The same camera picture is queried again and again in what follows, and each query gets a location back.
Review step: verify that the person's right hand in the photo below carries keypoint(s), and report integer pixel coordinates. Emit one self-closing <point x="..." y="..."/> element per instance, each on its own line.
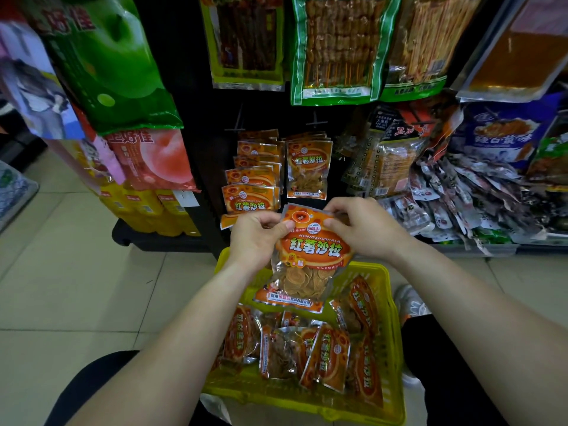
<point x="372" y="230"/>

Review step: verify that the person's left hand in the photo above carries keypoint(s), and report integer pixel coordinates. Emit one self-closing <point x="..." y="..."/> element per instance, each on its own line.
<point x="255" y="239"/>

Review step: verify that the yellow plastic shopping basket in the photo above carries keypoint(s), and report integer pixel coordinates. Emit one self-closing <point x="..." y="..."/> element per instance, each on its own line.
<point x="395" y="350"/>

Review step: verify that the pile of orange snack packets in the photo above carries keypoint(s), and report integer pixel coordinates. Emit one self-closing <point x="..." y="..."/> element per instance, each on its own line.
<point x="328" y="354"/>

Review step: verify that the person's left forearm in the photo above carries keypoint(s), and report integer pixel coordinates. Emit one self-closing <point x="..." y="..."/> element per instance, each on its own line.
<point x="168" y="350"/>

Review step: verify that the person's right forearm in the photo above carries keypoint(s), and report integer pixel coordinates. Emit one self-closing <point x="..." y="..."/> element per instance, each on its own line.
<point x="488" y="332"/>

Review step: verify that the person's white right shoe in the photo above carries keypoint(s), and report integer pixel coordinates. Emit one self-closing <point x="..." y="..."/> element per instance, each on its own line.
<point x="410" y="301"/>

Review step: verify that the person's white shoe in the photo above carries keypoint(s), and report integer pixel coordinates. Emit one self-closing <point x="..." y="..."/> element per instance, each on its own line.
<point x="410" y="301"/>
<point x="215" y="408"/>

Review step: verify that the person's black trousers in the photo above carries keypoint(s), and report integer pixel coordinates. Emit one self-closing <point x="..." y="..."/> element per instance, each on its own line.
<point x="443" y="372"/>

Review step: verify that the blue printed snack bag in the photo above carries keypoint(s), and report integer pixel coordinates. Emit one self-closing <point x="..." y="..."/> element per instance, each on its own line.
<point x="501" y="133"/>

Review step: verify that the person's white left shoe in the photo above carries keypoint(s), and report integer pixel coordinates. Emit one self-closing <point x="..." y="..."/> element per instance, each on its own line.
<point x="215" y="408"/>

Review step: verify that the green vegetable snack packet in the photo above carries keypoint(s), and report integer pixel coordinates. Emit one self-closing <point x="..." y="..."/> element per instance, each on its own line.
<point x="550" y="159"/>

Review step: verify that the green stick snack packet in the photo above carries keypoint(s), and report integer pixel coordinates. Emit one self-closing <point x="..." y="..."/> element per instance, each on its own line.
<point x="421" y="44"/>

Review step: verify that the strip of orange-beige packets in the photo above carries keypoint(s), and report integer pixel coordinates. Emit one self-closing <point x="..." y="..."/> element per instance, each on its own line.
<point x="390" y="168"/>

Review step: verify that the white price card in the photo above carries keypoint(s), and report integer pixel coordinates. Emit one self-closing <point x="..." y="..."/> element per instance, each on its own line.
<point x="186" y="198"/>

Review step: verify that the pile of small white packets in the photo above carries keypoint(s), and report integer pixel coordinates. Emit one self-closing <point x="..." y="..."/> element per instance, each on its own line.
<point x="461" y="199"/>

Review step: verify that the black base plinth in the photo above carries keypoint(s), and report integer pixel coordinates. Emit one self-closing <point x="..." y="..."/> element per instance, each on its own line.
<point x="155" y="241"/>

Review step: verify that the translucent plastic tray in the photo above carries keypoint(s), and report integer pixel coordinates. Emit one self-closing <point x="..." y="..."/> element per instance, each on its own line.
<point x="479" y="250"/>

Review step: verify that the hanging yellow red-label packets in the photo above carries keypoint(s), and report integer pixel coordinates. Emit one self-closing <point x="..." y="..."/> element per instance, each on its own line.
<point x="146" y="208"/>

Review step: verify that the metal peg hook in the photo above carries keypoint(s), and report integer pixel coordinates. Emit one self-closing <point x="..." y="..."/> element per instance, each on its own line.
<point x="235" y="127"/>
<point x="316" y="124"/>

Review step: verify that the pink peach print bag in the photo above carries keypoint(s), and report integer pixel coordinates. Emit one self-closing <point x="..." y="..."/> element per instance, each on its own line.
<point x="155" y="159"/>

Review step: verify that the green-bordered skewer packet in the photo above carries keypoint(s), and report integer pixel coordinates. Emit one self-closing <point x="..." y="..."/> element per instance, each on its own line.
<point x="341" y="48"/>

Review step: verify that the yellow-edged dark stick packet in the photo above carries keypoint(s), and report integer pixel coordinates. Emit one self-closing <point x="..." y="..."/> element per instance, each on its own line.
<point x="244" y="44"/>

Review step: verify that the brown clear flat packet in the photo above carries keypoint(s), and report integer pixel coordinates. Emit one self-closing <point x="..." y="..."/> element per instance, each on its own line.
<point x="514" y="62"/>

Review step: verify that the green apple print bag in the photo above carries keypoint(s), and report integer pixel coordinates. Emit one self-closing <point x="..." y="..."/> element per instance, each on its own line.
<point x="106" y="66"/>

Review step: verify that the white printed sack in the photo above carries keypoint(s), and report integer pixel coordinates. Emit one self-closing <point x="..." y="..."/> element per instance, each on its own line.
<point x="15" y="190"/>

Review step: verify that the cartoon print packet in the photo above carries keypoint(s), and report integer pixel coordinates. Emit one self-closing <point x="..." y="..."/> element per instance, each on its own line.
<point x="35" y="93"/>

